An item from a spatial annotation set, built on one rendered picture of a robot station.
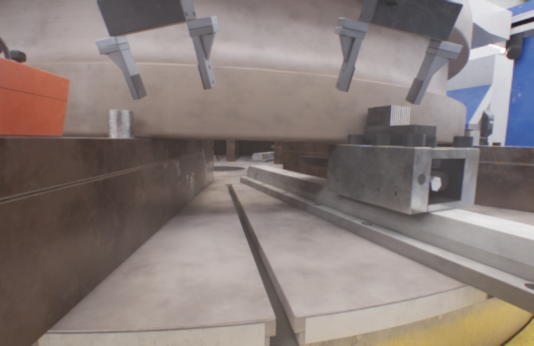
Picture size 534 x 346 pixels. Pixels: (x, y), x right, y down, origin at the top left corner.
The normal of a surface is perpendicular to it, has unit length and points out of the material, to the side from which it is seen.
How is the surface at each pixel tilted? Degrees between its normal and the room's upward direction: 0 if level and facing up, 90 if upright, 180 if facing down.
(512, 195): 90
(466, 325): 90
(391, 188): 90
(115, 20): 114
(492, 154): 90
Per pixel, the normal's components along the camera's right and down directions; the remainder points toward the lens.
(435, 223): -0.86, -0.29
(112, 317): 0.02, -0.99
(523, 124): -0.91, 0.03
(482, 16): 0.41, 0.11
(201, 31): -0.13, 0.50
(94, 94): -0.03, 0.11
